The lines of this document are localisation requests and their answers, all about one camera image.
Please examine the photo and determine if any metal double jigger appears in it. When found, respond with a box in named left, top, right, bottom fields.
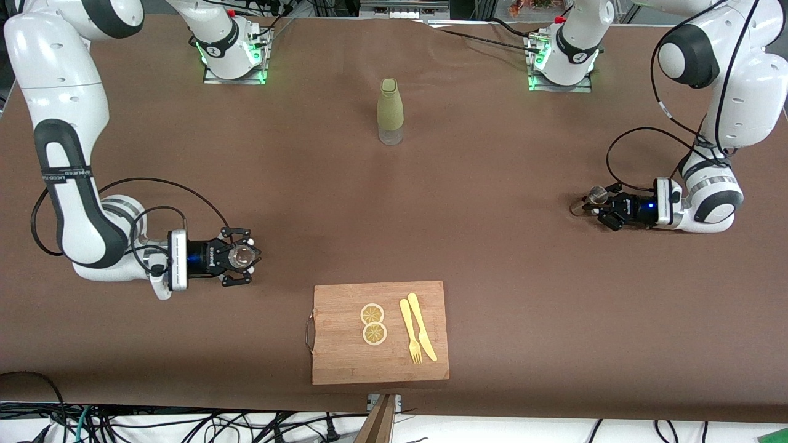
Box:
left=569, top=186, right=609, bottom=216

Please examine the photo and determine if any small clear glass cup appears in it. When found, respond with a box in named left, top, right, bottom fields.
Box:
left=228, top=242, right=259, bottom=272

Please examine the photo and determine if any brown table cover sheet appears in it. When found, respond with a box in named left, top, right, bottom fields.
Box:
left=0, top=11, right=788, bottom=425

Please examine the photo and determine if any wooden cutting board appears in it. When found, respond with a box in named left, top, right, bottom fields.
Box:
left=305, top=281, right=450, bottom=386

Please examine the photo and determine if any yellow plastic fork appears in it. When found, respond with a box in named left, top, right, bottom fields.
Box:
left=400, top=298, right=423, bottom=365

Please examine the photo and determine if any yellow plastic knife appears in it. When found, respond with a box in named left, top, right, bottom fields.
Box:
left=407, top=293, right=438, bottom=362

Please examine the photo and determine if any green sleeved glass bottle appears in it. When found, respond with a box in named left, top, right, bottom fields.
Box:
left=377, top=78, right=405, bottom=146

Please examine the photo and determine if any grey power strip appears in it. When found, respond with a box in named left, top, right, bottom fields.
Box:
left=360, top=0, right=450, bottom=19

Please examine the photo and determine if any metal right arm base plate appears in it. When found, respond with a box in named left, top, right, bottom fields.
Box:
left=203, top=28, right=269, bottom=85

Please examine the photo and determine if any short black table cable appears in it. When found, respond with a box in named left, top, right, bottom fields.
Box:
left=488, top=17, right=535, bottom=39

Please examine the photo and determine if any wooden post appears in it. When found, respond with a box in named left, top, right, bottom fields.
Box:
left=354, top=394, right=398, bottom=443

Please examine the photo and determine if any long black table cable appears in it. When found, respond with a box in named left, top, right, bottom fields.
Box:
left=431, top=28, right=544, bottom=54

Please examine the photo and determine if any thick black floor cable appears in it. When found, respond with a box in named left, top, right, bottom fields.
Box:
left=0, top=371, right=70, bottom=443

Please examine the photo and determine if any teal floor cable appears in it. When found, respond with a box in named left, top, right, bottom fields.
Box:
left=74, top=406, right=94, bottom=443

